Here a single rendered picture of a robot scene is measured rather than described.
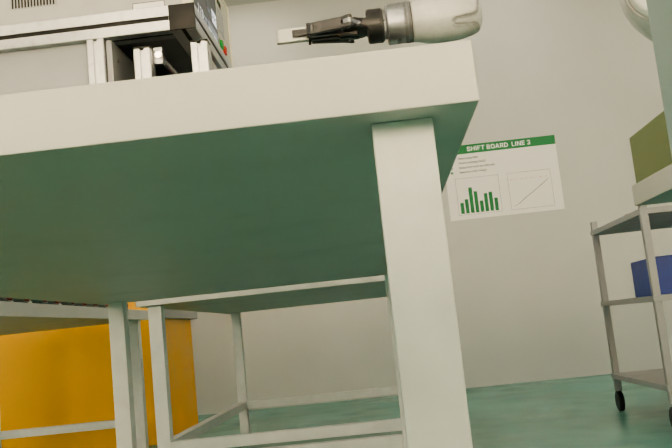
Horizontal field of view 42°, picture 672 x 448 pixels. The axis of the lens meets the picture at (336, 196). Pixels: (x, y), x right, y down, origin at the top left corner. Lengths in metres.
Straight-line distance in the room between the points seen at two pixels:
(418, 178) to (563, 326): 6.40
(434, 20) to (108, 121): 1.28
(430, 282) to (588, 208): 6.51
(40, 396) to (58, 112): 4.82
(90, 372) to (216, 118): 4.75
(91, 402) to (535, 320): 3.44
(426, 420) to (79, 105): 0.37
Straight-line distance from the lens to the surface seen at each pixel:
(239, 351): 5.05
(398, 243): 0.70
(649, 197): 1.66
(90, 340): 5.40
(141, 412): 4.77
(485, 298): 7.01
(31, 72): 1.62
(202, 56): 1.54
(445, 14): 1.91
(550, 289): 7.08
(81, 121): 0.72
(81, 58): 1.60
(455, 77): 0.69
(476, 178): 7.09
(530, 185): 7.14
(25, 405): 5.55
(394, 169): 0.71
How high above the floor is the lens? 0.54
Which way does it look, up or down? 9 degrees up
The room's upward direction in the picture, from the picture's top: 6 degrees counter-clockwise
